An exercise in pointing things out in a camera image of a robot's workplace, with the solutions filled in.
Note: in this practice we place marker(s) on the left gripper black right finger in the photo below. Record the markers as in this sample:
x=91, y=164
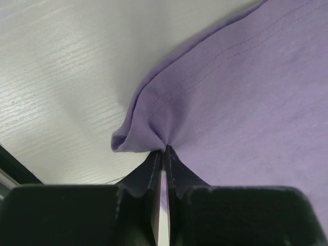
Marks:
x=201, y=214

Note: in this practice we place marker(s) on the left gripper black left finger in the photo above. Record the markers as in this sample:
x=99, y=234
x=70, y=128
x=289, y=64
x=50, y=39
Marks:
x=125, y=213

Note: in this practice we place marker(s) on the purple t shirt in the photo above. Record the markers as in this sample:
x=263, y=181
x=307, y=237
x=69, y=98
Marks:
x=247, y=105

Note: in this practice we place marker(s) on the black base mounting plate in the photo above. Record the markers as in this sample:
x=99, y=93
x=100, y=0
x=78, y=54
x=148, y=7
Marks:
x=14, y=174

